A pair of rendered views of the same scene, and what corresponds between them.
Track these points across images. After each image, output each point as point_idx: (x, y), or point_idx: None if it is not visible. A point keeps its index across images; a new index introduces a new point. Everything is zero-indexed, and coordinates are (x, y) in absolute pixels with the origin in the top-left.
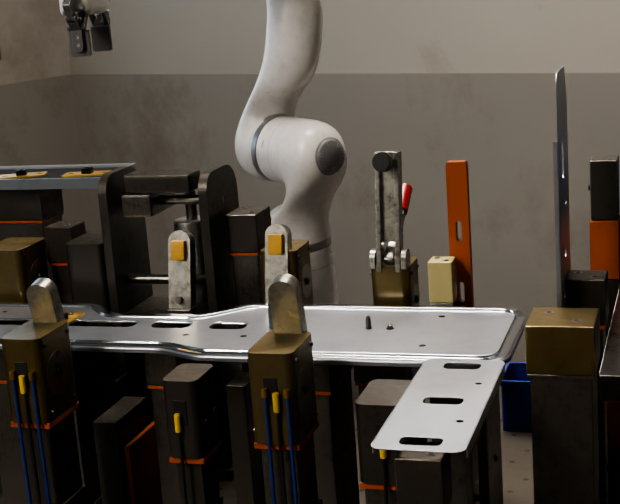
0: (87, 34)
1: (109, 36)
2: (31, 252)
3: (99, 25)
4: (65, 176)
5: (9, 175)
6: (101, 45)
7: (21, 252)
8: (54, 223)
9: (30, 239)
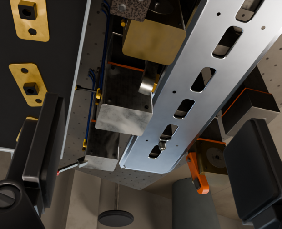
0: None
1: (49, 135)
2: (166, 20)
3: (41, 200)
4: (49, 35)
5: (34, 97)
6: (61, 130)
7: (183, 28)
8: (125, 14)
9: (138, 30)
